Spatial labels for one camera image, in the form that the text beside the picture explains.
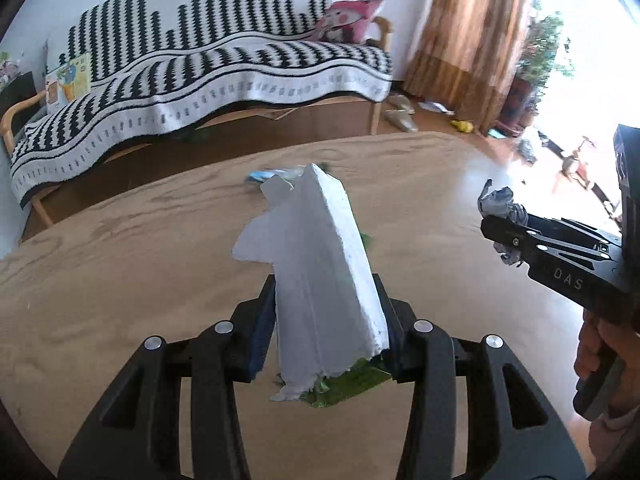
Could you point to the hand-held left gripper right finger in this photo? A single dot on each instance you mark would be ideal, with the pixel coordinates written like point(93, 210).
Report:
point(397, 350)

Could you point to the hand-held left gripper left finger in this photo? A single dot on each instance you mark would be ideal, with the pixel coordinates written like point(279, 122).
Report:
point(257, 345)

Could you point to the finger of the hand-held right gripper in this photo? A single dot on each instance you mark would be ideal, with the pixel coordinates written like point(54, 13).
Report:
point(585, 232)
point(505, 230)

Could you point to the yellow green wrapper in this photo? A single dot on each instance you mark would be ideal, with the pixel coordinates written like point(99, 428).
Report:
point(350, 382)

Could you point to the white foam piece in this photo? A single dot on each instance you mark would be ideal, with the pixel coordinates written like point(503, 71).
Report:
point(320, 270)

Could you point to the person's right hand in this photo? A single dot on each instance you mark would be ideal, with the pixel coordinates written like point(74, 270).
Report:
point(587, 350)

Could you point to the grey plastic bag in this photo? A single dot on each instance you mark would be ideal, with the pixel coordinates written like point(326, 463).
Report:
point(527, 150)

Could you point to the yellow toy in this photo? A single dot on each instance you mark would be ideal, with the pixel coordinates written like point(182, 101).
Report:
point(462, 125)

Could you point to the oval wooden table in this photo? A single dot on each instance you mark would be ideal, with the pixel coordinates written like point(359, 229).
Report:
point(150, 260)

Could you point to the blue silver wrapper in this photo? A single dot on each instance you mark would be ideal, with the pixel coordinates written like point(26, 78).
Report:
point(265, 176)

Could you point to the potted plant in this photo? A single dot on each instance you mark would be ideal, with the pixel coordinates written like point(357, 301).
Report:
point(537, 60)

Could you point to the brown curtain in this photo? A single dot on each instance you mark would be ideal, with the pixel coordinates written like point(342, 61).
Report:
point(460, 45)

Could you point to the pink cushion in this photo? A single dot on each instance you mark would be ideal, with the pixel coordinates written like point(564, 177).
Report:
point(350, 20)

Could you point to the black and white striped blanket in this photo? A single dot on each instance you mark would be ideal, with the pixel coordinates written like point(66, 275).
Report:
point(200, 75)

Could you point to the colourful picture book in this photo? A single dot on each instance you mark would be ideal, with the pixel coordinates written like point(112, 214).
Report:
point(67, 82)

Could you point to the wooden frame sofa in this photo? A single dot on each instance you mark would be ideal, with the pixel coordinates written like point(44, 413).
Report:
point(340, 110)

